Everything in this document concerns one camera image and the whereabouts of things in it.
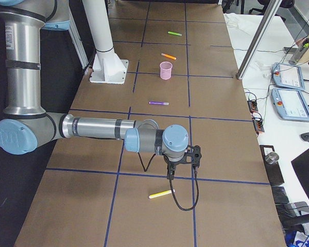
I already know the orange highlighter pen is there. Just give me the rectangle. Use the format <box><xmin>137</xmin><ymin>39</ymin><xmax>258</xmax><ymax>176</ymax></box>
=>
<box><xmin>161</xmin><ymin>53</ymin><xmax>177</xmax><ymax>60</ymax></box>

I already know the white pedestal column base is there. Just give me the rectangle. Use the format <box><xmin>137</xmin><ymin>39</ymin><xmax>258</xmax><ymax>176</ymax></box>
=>
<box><xmin>82</xmin><ymin>0</ymin><xmax>129</xmax><ymax>84</ymax></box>

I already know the lower teach pendant tablet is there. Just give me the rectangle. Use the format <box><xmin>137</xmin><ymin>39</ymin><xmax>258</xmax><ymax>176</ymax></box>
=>
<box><xmin>271</xmin><ymin>87</ymin><xmax>309</xmax><ymax>122</ymax></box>

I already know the lower orange black connector box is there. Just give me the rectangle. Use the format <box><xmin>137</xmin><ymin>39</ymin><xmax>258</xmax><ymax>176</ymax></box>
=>
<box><xmin>252</xmin><ymin>116</ymin><xmax>265</xmax><ymax>134</ymax></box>

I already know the aluminium frame post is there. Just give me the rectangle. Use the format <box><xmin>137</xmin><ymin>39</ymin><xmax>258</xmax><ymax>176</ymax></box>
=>
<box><xmin>236</xmin><ymin>0</ymin><xmax>282</xmax><ymax>80</ymax></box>

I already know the teach pendant tablet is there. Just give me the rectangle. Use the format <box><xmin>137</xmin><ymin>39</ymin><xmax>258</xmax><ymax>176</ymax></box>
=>
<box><xmin>271</xmin><ymin>63</ymin><xmax>305</xmax><ymax>91</ymax></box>
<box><xmin>271</xmin><ymin>87</ymin><xmax>309</xmax><ymax>122</ymax></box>

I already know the upper teach pendant tablet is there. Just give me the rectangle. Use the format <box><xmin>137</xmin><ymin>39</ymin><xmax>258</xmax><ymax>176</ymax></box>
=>
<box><xmin>271</xmin><ymin>63</ymin><xmax>305</xmax><ymax>91</ymax></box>

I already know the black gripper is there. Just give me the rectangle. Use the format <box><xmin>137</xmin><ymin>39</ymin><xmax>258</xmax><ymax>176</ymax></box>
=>
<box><xmin>164</xmin><ymin>154</ymin><xmax>181</xmax><ymax>180</ymax></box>

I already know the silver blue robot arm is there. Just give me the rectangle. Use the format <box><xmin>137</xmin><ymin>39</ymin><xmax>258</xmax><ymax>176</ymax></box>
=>
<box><xmin>0</xmin><ymin>1</ymin><xmax>194</xmax><ymax>180</ymax></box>

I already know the upper orange black connector box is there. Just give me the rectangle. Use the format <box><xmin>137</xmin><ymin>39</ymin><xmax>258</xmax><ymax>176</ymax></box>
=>
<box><xmin>247</xmin><ymin>99</ymin><xmax>258</xmax><ymax>113</ymax></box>

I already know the orange black connector box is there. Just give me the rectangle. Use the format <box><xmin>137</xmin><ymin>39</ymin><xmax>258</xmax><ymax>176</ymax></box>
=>
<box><xmin>252</xmin><ymin>116</ymin><xmax>265</xmax><ymax>134</ymax></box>
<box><xmin>247</xmin><ymin>99</ymin><xmax>258</xmax><ymax>113</ymax></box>

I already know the silver metal cylinder weight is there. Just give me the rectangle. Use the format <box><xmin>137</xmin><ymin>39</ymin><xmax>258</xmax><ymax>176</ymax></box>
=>
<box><xmin>265</xmin><ymin>152</ymin><xmax>279</xmax><ymax>165</ymax></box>

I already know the purple highlighter pen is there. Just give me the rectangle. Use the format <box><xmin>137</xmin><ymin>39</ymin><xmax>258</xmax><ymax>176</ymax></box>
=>
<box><xmin>149</xmin><ymin>101</ymin><xmax>169</xmax><ymax>105</ymax></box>

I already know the green highlighter pen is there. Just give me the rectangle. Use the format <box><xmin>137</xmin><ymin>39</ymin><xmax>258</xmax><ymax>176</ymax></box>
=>
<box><xmin>167</xmin><ymin>31</ymin><xmax>182</xmax><ymax>37</ymax></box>

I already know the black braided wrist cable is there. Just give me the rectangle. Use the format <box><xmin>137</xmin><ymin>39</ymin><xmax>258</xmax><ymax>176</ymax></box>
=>
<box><xmin>138</xmin><ymin>151</ymin><xmax>199</xmax><ymax>211</ymax></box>

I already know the yellow highlighter pen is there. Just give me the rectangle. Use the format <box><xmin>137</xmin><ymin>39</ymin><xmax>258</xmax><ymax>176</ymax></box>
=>
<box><xmin>148</xmin><ymin>189</ymin><xmax>175</xmax><ymax>199</ymax></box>

